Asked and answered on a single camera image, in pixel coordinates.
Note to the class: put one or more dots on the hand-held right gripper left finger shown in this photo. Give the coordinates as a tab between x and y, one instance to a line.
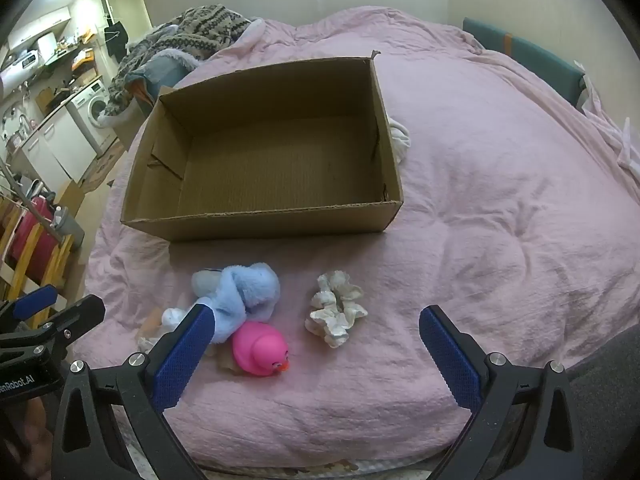
182	360

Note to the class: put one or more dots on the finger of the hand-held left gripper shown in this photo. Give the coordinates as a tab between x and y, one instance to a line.
80	315
35	300

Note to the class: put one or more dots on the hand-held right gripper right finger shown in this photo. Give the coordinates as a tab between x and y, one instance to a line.
450	360

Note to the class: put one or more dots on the white sock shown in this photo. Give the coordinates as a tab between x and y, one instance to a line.
175	316

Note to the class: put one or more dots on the pink rubber duck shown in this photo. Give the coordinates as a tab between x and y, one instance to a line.
255	347

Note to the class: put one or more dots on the blue fluffy scrunchie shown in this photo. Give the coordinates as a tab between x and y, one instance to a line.
250	290

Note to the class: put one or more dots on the cream satin scrunchie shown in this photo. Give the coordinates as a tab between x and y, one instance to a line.
330	320

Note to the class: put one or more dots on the brown cardboard box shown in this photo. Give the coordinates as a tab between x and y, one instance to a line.
280	160

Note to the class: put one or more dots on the red suitcase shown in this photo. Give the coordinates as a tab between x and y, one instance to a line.
35	230

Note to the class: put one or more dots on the grey bin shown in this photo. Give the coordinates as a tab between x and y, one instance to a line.
70	227

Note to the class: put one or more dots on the pink blanket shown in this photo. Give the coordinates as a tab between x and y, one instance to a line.
500	235

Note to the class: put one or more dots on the white cabinet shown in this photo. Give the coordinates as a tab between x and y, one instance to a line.
55	145

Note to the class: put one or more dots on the white washing machine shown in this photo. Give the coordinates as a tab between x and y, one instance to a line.
92	110

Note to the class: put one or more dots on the white cloth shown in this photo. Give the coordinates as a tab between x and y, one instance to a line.
400	137

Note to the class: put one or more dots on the white kitchen appliance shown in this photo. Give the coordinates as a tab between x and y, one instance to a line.
22	62

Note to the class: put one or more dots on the black hanging garment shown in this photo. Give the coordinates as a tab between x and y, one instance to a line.
117	37

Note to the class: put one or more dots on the white crumpled sheet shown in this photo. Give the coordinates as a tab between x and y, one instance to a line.
625	145

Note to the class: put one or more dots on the teal pillow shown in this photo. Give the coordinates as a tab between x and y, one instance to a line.
530	55

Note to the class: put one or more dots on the patterned knit blanket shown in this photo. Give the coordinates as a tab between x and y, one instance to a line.
210	25

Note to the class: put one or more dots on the wooden rail frame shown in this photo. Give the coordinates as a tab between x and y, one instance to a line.
27	255

